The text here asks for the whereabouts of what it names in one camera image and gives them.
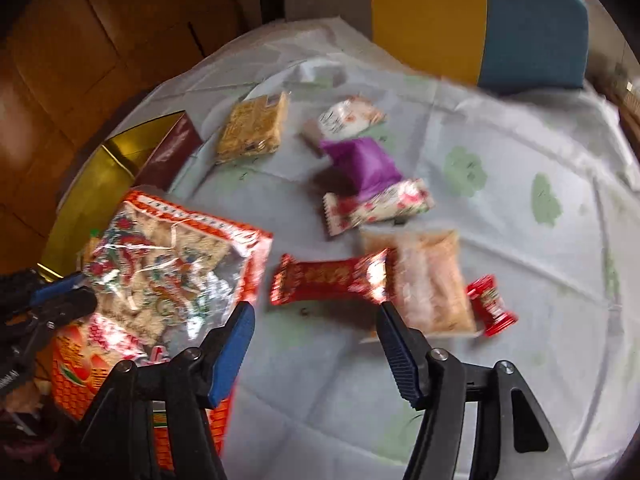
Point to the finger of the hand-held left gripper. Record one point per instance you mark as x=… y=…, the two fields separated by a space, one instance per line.
x=60 y=295

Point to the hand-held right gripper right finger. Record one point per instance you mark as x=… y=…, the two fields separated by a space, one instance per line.
x=400 y=360

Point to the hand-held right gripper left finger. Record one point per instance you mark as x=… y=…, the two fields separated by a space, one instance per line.
x=235 y=355

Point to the small red candy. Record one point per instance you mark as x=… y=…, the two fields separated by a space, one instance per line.
x=492 y=305

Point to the large red snack bag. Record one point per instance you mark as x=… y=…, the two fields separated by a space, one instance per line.
x=165 y=260

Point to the long red candy bar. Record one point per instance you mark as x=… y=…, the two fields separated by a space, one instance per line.
x=320 y=277

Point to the purple snack packet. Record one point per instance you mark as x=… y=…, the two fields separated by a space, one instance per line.
x=362 y=165

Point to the yellow-brown snack packet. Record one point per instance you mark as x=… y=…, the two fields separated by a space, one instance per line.
x=252 y=127

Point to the small brown candy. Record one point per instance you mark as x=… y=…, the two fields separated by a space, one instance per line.
x=312 y=140

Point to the white candy packet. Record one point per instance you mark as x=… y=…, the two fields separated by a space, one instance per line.
x=350 y=115

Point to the clear pastry packet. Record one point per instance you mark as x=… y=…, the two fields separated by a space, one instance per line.
x=432 y=280

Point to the rose print candy wrapper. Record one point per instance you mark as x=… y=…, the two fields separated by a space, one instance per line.
x=380 y=207

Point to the cloud print tablecloth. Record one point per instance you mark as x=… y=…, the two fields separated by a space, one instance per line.
x=500 y=240

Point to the yellow and blue chair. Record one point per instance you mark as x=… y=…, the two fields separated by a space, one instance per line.
x=430 y=10

